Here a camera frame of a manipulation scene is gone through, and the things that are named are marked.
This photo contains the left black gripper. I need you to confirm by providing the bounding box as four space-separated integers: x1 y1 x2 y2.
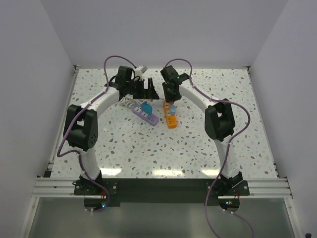
126 77 159 99

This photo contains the teal blue plug adapter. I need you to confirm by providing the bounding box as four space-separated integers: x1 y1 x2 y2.
141 102 153 115

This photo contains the light blue charger plug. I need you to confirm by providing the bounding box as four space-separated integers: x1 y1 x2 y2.
169 105 176 116

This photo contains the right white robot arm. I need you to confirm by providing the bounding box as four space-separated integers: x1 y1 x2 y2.
160 65 243 195

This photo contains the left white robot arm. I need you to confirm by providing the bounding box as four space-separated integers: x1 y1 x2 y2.
57 65 159 195

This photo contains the purple power strip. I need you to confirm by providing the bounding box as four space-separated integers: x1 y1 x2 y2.
132 104 159 126

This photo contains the orange power strip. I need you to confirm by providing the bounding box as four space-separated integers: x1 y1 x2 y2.
162 102 177 128

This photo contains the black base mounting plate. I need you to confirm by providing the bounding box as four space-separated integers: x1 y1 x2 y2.
72 178 250 209

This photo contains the white purple strip cord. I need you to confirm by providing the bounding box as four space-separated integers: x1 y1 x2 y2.
117 95 149 109

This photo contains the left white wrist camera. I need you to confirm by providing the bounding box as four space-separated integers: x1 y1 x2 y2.
134 65 148 78

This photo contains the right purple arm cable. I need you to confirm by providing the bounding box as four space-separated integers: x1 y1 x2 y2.
163 58 256 238

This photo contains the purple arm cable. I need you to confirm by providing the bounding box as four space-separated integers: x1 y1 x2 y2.
163 58 256 238
56 56 139 214

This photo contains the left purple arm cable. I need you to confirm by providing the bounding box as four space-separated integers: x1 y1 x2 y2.
56 56 139 214

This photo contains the aluminium frame rail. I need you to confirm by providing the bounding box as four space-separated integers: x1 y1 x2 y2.
31 176 82 198

